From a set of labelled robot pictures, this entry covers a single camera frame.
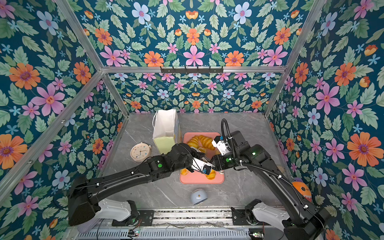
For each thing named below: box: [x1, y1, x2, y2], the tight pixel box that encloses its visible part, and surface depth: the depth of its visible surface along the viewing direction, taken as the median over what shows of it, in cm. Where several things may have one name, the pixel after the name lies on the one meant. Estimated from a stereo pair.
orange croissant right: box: [198, 135, 216, 151], surface depth 100 cm
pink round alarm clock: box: [130, 142, 152, 162], surface depth 98 cm
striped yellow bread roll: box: [205, 169, 216, 180], surface depth 87 cm
